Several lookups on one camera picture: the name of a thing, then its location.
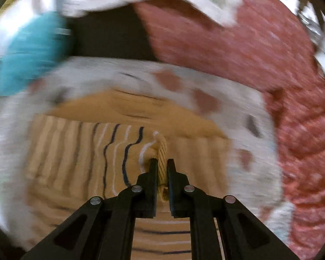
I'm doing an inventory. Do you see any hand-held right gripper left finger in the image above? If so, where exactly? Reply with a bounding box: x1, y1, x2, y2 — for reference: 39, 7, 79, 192
21, 158, 159, 260

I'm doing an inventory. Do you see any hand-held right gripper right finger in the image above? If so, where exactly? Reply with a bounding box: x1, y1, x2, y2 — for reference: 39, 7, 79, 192
167, 159, 301, 260

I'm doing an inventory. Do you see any yellow striped garment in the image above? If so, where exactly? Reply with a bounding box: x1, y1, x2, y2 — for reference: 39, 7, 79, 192
24, 89, 233, 260

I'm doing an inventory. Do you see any white patterned cloth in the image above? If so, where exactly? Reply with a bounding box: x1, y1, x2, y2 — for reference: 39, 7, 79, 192
0, 57, 296, 252

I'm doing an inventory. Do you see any red knitted blanket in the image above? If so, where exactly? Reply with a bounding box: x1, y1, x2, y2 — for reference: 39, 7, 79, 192
134, 0, 325, 255

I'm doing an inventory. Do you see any teal cloth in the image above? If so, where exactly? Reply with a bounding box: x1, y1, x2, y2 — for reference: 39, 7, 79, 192
0, 11, 74, 97

